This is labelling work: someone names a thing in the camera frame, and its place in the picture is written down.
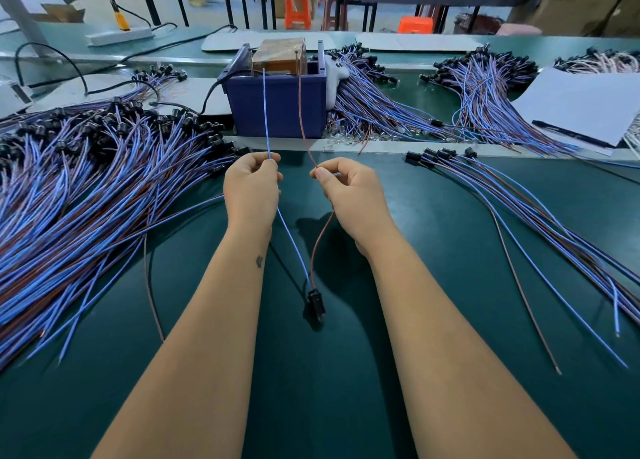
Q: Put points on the person's right hand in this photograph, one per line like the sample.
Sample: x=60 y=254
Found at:
x=355 y=209

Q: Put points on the person's left hand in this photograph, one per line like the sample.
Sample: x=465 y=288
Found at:
x=250 y=199

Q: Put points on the blue plastic tester box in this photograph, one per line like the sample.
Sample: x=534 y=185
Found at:
x=290 y=114

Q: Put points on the person's left forearm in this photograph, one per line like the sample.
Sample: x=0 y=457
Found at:
x=190 y=364

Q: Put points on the person's right forearm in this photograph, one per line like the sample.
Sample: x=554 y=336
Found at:
x=460 y=364

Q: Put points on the white power strip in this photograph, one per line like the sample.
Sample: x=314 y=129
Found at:
x=120 y=36

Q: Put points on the white flat mat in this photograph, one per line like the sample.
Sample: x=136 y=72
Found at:
x=275 y=41
x=190 y=94
x=420 y=43

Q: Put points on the brown cardboard block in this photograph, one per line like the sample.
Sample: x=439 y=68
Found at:
x=279 y=57

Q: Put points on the orange plastic stool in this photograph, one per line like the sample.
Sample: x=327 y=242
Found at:
x=416 y=25
x=298 y=11

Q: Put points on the orange plug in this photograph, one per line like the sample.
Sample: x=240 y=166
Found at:
x=122 y=21

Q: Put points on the black pen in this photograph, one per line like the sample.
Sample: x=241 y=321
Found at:
x=575 y=134

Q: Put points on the pink plastic stool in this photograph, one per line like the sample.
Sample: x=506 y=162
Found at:
x=518 y=31

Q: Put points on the white paper sheet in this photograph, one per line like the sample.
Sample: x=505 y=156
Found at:
x=585 y=106

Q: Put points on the white plastic device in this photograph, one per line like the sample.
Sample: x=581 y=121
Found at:
x=12 y=99

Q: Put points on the open cardboard box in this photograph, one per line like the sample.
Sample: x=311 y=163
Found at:
x=62 y=14

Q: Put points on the grey metal pole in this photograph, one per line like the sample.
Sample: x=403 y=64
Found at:
x=20 y=9

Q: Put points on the stack of large cardboard boxes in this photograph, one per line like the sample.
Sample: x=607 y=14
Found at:
x=590 y=4

